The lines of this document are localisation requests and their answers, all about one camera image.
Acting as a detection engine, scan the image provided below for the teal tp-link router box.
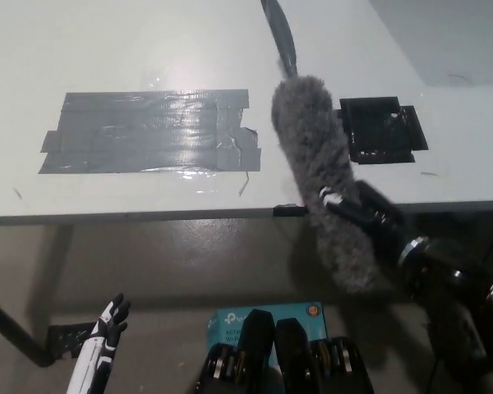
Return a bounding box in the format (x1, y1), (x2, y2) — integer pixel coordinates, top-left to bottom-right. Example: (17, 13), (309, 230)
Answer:
(207, 302), (329, 364)

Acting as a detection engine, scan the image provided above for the black robot torso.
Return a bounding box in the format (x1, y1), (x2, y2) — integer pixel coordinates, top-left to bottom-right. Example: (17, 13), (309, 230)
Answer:
(196, 309), (375, 394)

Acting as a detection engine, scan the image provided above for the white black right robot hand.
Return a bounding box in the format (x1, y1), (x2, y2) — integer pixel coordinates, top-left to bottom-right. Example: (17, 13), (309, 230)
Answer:
(318, 180), (408, 264)

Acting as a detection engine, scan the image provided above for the black table leg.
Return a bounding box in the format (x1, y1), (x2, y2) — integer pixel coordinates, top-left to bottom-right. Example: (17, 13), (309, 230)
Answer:
(0, 289), (57, 368)

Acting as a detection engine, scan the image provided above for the small black tape strip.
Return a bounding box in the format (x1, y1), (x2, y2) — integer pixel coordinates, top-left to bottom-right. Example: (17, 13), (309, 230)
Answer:
(273, 204), (307, 218)

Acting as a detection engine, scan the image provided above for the black tape square patch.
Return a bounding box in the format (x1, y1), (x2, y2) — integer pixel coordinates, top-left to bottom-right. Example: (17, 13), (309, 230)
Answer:
(337, 96), (430, 166)

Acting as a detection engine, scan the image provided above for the grey duct tape patch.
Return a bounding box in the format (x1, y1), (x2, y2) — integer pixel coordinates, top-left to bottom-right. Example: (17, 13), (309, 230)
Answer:
(37, 88), (263, 176)

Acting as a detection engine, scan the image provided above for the grey fluffy duster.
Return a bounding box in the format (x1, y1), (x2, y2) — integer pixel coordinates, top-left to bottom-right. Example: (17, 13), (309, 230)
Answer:
(259, 0), (381, 295)

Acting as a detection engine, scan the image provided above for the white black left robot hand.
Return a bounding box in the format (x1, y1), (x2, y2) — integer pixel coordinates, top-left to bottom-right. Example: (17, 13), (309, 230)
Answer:
(65, 292), (131, 394)

